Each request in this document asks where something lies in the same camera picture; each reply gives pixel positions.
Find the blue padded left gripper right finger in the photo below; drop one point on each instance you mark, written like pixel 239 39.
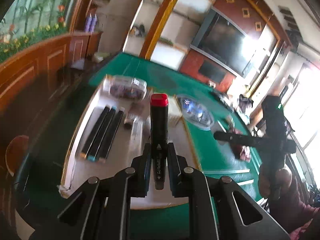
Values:
pixel 179 180

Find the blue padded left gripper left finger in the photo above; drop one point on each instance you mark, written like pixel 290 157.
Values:
pixel 139 182

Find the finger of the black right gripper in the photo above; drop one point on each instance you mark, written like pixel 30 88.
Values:
pixel 240 139

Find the black marker with red cap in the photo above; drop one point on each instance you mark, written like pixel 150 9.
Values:
pixel 159 105

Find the person's right hand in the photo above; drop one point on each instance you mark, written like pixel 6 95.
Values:
pixel 282 179

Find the red foil packet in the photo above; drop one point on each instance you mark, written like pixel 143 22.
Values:
pixel 241 152

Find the white oval plastic piece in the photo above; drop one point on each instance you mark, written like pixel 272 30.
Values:
pixel 230 121

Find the mahjong table control panel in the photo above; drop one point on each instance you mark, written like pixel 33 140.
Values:
pixel 195 112

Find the black marker beige end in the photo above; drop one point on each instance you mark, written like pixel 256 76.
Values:
pixel 109 136

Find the black marker teal end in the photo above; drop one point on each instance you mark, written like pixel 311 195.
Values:
pixel 93 150

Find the green white medicine box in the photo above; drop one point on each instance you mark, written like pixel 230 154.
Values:
pixel 174 112

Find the white tray with gold rim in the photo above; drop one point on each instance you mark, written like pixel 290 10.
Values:
pixel 78 169

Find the black marker orange end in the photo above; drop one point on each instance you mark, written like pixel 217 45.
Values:
pixel 92 128

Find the small brown glass vial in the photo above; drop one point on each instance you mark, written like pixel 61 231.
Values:
pixel 135 112

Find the clear case with pattern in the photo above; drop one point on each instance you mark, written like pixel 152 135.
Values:
pixel 125 87

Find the black flat screen television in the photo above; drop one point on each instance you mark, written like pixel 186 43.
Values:
pixel 224 42

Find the round wooden stool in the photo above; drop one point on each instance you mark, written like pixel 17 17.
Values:
pixel 15 153

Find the white bowl on side table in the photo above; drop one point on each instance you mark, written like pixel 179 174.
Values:
pixel 99 57

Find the right purple spray bottle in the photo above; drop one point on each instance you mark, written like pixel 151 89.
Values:
pixel 93 23

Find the purple spray bottle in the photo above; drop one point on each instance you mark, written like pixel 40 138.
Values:
pixel 93 23
pixel 88 23

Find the left purple spray bottle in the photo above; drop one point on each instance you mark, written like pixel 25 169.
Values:
pixel 88 23

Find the flower garden wall mural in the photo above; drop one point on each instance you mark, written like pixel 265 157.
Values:
pixel 28 22

